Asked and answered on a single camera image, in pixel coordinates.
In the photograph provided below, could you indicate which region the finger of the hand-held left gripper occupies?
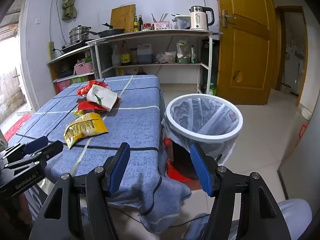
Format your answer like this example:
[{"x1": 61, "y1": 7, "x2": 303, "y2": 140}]
[
  {"x1": 0, "y1": 136, "x2": 49, "y2": 161},
  {"x1": 5, "y1": 140, "x2": 65, "y2": 171}
]

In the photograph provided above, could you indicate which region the white plastic tub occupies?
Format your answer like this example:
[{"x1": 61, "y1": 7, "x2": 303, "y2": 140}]
[{"x1": 164, "y1": 51, "x2": 177, "y2": 63}]

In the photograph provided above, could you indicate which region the red plastic dustpan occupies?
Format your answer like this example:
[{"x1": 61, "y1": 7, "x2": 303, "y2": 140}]
[{"x1": 164, "y1": 137, "x2": 198, "y2": 183}]

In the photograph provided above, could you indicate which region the red plastic bag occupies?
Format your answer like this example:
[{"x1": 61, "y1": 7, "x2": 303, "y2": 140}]
[{"x1": 76, "y1": 81, "x2": 109, "y2": 97}]

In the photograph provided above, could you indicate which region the wooden side cabinet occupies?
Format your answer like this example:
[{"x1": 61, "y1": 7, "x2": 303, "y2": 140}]
[{"x1": 47, "y1": 45, "x2": 97, "y2": 94}]

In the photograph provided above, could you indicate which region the clear plastic bin liner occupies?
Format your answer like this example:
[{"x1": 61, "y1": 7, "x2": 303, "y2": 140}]
[{"x1": 162, "y1": 97, "x2": 239, "y2": 178}]

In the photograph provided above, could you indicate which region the blue checked tablecloth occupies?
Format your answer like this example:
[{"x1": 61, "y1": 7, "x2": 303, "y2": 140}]
[{"x1": 7, "y1": 74, "x2": 192, "y2": 234}]

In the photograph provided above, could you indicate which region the white electric kettle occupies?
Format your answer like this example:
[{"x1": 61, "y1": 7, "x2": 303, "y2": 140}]
[{"x1": 189, "y1": 5, "x2": 215, "y2": 30}]

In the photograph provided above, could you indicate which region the white plastic bag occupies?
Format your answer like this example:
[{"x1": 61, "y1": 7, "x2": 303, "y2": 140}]
[{"x1": 176, "y1": 40, "x2": 192, "y2": 59}]

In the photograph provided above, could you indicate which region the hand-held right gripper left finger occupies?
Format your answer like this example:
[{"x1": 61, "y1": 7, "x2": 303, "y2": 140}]
[{"x1": 29, "y1": 142, "x2": 132, "y2": 240}]

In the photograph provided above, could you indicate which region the black board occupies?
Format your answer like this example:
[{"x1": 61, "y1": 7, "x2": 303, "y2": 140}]
[{"x1": 201, "y1": 40, "x2": 219, "y2": 90}]

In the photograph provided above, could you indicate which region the black induction cooker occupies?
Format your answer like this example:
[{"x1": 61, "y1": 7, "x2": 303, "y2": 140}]
[{"x1": 61, "y1": 42, "x2": 88, "y2": 53}]

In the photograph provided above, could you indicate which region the yellow wooden door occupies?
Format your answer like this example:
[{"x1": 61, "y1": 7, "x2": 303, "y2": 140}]
[{"x1": 215, "y1": 0, "x2": 278, "y2": 105}]

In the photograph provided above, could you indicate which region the steel steamer pot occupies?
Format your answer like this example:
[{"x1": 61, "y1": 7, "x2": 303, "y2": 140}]
[{"x1": 69, "y1": 25, "x2": 92, "y2": 44}]

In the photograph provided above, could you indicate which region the large soy sauce bottle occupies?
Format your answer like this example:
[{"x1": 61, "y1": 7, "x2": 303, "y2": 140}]
[{"x1": 120, "y1": 41, "x2": 131, "y2": 66}]

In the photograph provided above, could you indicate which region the pink plastic basket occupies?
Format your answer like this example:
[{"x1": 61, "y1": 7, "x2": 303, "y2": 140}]
[{"x1": 74, "y1": 62, "x2": 94, "y2": 75}]

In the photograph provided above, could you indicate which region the clear plastic bottle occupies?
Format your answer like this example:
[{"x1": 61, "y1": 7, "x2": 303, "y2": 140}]
[{"x1": 112, "y1": 45, "x2": 121, "y2": 67}]

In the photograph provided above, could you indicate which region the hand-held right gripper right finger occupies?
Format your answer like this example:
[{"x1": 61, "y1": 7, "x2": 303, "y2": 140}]
[{"x1": 189, "y1": 143, "x2": 292, "y2": 240}]

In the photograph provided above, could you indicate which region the black frying pan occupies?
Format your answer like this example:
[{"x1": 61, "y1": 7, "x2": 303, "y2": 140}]
[{"x1": 88, "y1": 28, "x2": 125, "y2": 38}]

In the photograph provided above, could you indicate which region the green cardboard box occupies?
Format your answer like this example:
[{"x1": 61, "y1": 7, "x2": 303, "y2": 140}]
[{"x1": 70, "y1": 76, "x2": 89, "y2": 85}]

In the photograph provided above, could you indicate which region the clear storage box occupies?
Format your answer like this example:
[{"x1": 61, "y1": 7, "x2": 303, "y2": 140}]
[{"x1": 172, "y1": 14, "x2": 192, "y2": 29}]

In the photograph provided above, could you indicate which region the pink cardboard box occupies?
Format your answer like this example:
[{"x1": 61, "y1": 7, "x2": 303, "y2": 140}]
[{"x1": 55, "y1": 80, "x2": 72, "y2": 93}]

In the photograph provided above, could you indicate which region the black floor cable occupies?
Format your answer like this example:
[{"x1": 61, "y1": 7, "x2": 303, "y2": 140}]
[{"x1": 110, "y1": 202, "x2": 210, "y2": 229}]

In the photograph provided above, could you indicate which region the wooden door frame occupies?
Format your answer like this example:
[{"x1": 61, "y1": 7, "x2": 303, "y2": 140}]
[{"x1": 274, "y1": 5, "x2": 309, "y2": 107}]

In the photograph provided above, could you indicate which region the white snack packet green print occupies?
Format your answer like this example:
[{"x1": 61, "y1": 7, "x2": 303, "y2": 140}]
[{"x1": 86, "y1": 84, "x2": 118, "y2": 111}]

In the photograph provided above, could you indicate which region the white jug blue liquid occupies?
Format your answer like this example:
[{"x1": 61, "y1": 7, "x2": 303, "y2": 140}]
[{"x1": 137, "y1": 44, "x2": 153, "y2": 64}]

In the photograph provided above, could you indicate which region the wall power cable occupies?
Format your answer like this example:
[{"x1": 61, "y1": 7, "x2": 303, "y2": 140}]
[{"x1": 51, "y1": 0, "x2": 66, "y2": 44}]

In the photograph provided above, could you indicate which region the bundle of chopsticks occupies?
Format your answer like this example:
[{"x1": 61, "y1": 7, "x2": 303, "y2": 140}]
[{"x1": 151, "y1": 12, "x2": 168, "y2": 23}]

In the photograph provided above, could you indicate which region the yellow power strip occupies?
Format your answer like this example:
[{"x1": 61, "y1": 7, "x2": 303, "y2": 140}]
[{"x1": 47, "y1": 41, "x2": 55, "y2": 61}]

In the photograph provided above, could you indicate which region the white rimmed bin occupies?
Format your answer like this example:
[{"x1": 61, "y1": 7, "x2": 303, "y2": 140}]
[{"x1": 161, "y1": 94, "x2": 243, "y2": 180}]

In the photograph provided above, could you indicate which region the metal door handle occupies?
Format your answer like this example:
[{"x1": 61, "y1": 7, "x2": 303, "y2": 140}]
[{"x1": 219, "y1": 9, "x2": 237, "y2": 28}]

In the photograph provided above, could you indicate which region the wooden cutting board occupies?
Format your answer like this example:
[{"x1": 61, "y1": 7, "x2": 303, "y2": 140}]
[{"x1": 110, "y1": 4, "x2": 136, "y2": 33}]

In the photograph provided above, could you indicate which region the white metal shelf rack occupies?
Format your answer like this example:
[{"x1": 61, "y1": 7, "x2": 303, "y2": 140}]
[{"x1": 86, "y1": 29, "x2": 224, "y2": 94}]

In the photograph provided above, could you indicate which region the large yellow snack packet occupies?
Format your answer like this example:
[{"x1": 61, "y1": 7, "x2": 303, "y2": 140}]
[{"x1": 64, "y1": 112, "x2": 109, "y2": 150}]

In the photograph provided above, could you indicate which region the red floor mat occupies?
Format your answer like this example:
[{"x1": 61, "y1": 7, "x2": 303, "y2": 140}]
[{"x1": 4, "y1": 115, "x2": 32, "y2": 143}]

